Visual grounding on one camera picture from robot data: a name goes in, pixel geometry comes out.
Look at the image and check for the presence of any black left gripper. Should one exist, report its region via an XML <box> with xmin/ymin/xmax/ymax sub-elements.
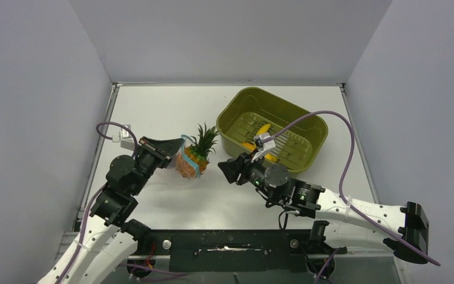
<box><xmin>129</xmin><ymin>136</ymin><xmax>184</xmax><ymax>196</ymax></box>

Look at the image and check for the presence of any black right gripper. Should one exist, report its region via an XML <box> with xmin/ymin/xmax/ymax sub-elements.
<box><xmin>219</xmin><ymin>148</ymin><xmax>282</xmax><ymax>204</ymax></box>

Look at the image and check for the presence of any clear zip top bag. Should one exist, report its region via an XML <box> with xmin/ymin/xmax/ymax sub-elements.
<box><xmin>175</xmin><ymin>134</ymin><xmax>203</xmax><ymax>179</ymax></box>

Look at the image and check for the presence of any orange toy pineapple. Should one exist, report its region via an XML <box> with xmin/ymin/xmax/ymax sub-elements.
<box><xmin>187</xmin><ymin>123</ymin><xmax>219</xmax><ymax>175</ymax></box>

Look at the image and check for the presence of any yellow toy banana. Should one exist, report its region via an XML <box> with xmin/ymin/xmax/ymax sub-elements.
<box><xmin>256</xmin><ymin>124</ymin><xmax>277</xmax><ymax>163</ymax></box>

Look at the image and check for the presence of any olive green plastic basket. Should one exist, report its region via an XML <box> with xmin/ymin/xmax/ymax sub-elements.
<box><xmin>216</xmin><ymin>87</ymin><xmax>328</xmax><ymax>178</ymax></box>

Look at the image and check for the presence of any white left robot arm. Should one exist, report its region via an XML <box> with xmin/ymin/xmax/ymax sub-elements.
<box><xmin>39</xmin><ymin>137</ymin><xmax>184</xmax><ymax>283</ymax></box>

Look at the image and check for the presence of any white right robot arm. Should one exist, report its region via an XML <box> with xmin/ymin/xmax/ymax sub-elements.
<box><xmin>218</xmin><ymin>153</ymin><xmax>429</xmax><ymax>264</ymax></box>

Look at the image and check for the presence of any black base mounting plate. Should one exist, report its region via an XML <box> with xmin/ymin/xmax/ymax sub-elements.
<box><xmin>129</xmin><ymin>229</ymin><xmax>333</xmax><ymax>273</ymax></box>

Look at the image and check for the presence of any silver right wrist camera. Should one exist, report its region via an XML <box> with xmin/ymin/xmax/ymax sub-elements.
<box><xmin>251</xmin><ymin>132</ymin><xmax>276</xmax><ymax>163</ymax></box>

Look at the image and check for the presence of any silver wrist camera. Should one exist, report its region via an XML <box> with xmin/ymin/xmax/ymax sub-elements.
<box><xmin>251</xmin><ymin>132</ymin><xmax>276</xmax><ymax>163</ymax></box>
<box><xmin>119</xmin><ymin>124</ymin><xmax>134</xmax><ymax>151</ymax></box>

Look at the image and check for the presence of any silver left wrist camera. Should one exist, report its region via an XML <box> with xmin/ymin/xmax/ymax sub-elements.
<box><xmin>119</xmin><ymin>124</ymin><xmax>134</xmax><ymax>151</ymax></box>

